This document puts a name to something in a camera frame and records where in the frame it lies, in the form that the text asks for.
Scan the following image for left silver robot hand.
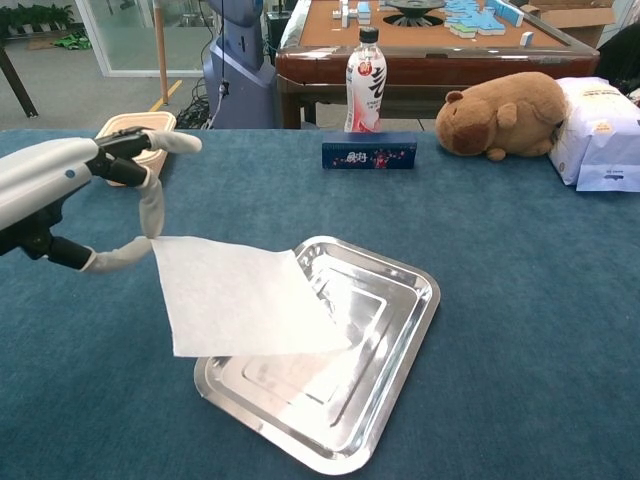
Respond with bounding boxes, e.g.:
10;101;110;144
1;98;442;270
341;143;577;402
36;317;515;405
0;126;204;276

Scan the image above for white paper sheet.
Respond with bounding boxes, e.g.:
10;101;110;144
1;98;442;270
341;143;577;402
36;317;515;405
149;235;354;359

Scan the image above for silver metal tray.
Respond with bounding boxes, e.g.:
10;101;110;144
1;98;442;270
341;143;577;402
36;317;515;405
193;235;442;476

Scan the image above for black table leg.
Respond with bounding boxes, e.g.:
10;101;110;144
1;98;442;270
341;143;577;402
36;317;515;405
0;42;40;119

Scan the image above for beige plastic food container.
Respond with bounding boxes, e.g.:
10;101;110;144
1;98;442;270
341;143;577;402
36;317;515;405
94;112;178;188

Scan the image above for green item on floor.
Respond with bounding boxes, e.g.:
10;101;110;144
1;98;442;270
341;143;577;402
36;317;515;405
53;30;93;51

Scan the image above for green potted plants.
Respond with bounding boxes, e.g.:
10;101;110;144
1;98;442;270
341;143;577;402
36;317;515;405
0;3;76;35

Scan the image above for wooden pole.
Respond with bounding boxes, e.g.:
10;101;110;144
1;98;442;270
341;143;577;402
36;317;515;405
152;0;170;106

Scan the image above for dark blue printed box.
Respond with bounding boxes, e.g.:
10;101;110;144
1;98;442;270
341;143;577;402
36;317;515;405
321;131;419;171

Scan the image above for white red drink bottle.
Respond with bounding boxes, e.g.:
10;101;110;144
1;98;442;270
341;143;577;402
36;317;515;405
343;26;389;134

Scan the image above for small mahjong tile cluster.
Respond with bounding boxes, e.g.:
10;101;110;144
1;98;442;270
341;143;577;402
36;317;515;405
332;0;374;27

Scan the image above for brown mahjong table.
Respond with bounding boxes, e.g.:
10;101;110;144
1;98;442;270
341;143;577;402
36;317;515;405
274;0;601;130

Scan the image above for black mahjong table dial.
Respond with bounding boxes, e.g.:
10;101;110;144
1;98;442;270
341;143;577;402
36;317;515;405
382;0;448;27

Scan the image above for blue white mahjong tile heap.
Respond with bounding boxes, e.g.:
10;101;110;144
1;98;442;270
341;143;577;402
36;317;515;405
443;0;525;40

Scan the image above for brown capybara plush toy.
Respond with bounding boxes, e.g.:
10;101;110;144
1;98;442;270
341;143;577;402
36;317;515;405
434;71;569;162

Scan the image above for blue table cloth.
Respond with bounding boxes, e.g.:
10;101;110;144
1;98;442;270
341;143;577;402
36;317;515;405
0;128;640;480

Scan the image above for large white tissue pack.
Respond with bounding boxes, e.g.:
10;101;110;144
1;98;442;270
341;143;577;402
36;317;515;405
547;76;640;187

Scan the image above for brown cardboard box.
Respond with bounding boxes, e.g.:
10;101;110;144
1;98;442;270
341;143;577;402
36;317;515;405
519;0;621;49

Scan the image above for pale blue tissue pack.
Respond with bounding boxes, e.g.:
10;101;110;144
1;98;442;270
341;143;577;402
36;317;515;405
575;144;640;193

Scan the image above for black chair back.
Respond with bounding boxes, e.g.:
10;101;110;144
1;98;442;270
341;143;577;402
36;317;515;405
597;22;640;96

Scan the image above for white glass partition frame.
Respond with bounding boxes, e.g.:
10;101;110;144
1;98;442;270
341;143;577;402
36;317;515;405
74;0;211;79

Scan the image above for black floor cable bundle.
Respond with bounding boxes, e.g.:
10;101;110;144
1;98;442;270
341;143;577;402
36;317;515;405
174;77;216;130

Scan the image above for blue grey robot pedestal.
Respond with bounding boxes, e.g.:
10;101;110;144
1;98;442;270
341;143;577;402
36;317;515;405
202;0;277;130

